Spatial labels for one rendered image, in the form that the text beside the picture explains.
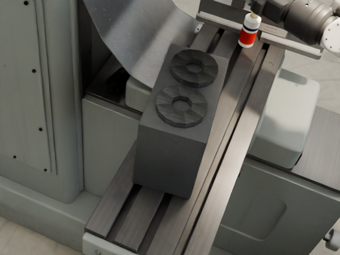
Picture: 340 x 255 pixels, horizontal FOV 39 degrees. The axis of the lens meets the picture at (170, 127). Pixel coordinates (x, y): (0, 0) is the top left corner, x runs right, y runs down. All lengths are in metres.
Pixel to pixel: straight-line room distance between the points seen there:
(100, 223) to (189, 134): 0.25
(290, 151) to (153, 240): 0.49
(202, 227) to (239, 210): 0.60
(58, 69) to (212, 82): 0.51
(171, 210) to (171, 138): 0.18
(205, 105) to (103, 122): 0.63
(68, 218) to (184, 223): 0.89
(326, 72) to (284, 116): 1.50
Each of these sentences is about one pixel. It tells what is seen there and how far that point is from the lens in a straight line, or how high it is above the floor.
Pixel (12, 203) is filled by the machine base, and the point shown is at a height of 0.15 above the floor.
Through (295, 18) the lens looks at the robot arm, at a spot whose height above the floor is 1.14.
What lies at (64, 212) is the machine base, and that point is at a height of 0.20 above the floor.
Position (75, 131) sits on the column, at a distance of 1.48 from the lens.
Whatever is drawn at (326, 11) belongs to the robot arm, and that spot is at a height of 1.17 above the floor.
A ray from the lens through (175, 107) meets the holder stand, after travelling 0.83.
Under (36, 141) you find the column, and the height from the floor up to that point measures 0.51.
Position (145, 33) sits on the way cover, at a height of 0.90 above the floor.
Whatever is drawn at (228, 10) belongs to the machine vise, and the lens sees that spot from 1.29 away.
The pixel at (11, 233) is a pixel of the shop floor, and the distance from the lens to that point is 1.96.
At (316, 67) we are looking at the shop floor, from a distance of 2.78.
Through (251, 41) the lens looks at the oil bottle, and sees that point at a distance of 1.26.
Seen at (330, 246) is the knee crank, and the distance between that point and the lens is 1.49.
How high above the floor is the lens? 1.74
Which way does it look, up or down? 51 degrees down
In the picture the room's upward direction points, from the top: 11 degrees clockwise
